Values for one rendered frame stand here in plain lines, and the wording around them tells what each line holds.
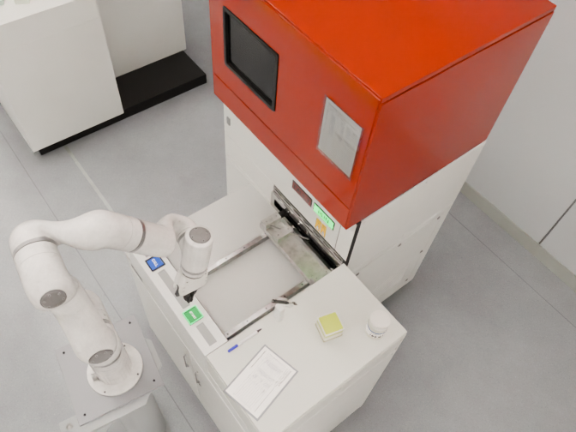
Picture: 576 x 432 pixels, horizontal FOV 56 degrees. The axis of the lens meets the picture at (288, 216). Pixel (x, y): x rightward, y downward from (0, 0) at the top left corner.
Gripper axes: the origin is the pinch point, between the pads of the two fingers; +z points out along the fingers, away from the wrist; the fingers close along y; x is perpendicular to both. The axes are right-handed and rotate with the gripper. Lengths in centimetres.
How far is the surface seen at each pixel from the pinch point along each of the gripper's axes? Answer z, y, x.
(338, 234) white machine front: -9, -58, 9
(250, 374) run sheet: 13.5, -7.2, 29.3
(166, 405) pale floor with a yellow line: 113, -6, -8
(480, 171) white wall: 41, -220, -9
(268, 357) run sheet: 11.7, -15.4, 28.1
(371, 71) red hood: -81, -42, 6
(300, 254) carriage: 12, -54, -1
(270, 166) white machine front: -7, -58, -33
